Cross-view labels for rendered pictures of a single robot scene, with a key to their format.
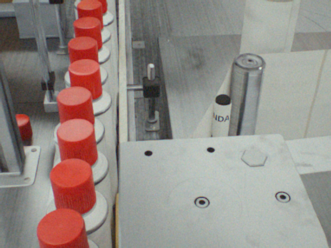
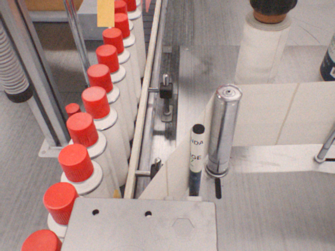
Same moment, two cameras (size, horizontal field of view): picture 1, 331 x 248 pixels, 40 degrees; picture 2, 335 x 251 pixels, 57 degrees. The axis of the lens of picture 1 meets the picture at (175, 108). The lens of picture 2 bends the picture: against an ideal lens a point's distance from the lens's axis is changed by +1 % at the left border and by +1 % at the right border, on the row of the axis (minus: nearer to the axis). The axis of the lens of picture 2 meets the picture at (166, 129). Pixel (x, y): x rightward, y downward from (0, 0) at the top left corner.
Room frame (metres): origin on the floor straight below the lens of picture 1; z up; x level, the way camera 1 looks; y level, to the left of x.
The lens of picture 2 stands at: (0.12, -0.06, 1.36)
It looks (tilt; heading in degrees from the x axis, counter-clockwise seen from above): 48 degrees down; 12
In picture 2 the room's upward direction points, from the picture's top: 2 degrees counter-clockwise
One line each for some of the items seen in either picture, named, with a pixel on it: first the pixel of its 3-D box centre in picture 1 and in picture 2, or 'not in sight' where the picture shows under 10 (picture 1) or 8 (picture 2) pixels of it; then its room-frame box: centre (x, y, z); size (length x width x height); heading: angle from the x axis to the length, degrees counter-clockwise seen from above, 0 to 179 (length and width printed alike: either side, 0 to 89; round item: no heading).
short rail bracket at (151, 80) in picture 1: (151, 93); (166, 94); (0.64, 0.04, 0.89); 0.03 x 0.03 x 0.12; 7
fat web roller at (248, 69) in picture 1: (241, 123); (222, 135); (0.46, -0.08, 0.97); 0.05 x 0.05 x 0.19
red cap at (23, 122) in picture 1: (20, 127); (74, 112); (0.59, 0.26, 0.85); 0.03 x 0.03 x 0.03
